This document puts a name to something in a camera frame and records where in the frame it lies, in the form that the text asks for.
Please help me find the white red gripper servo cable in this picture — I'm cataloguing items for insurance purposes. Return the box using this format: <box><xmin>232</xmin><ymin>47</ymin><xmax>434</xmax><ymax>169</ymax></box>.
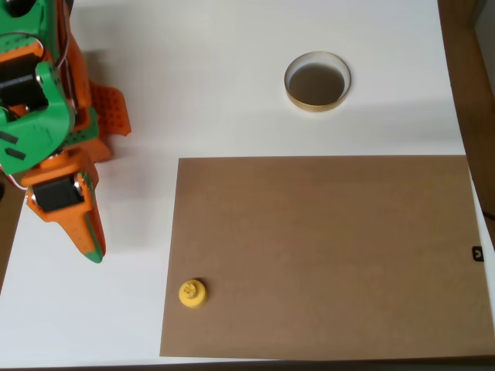
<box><xmin>0</xmin><ymin>165</ymin><xmax>31</xmax><ymax>193</ymax></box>

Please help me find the brown rectangular mat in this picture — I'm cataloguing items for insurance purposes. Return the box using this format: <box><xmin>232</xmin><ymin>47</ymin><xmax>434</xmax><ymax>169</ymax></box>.
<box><xmin>159</xmin><ymin>155</ymin><xmax>495</xmax><ymax>359</ymax></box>

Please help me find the white red arm servo cable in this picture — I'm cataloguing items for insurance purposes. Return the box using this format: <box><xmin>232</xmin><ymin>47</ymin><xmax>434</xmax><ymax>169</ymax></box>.
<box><xmin>56</xmin><ymin>15</ymin><xmax>75</xmax><ymax>80</ymax></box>

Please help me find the small yellow plastic piece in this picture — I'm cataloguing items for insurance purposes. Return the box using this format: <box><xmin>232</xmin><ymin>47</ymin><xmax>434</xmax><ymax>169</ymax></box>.
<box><xmin>178</xmin><ymin>277</ymin><xmax>209</xmax><ymax>311</ymax></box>

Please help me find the round shallow gold-rimmed dish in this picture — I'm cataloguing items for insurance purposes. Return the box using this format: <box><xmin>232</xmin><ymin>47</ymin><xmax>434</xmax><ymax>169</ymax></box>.
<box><xmin>283</xmin><ymin>50</ymin><xmax>353</xmax><ymax>114</ymax></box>

